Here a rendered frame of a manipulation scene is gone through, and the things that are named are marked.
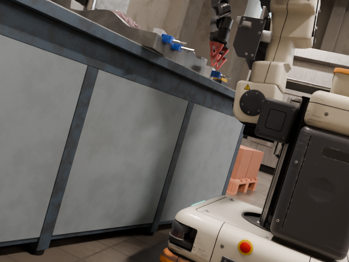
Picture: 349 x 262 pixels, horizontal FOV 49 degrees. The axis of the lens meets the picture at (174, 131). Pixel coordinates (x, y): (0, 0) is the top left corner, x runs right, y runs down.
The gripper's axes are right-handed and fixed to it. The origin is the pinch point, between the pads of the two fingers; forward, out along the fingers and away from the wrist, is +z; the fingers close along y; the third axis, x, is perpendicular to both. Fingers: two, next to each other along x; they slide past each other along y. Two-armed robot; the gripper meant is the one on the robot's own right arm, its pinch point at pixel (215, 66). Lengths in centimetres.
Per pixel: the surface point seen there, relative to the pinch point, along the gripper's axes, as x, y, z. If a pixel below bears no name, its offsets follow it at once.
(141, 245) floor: 16, 61, 92
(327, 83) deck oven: 2, -488, -81
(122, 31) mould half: 1, 95, 8
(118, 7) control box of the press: -73, 9, -22
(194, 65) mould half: 9.7, 47.1, 8.0
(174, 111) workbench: 10, 55, 31
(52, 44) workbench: 0, 124, 21
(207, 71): 15.2, 43.1, 9.2
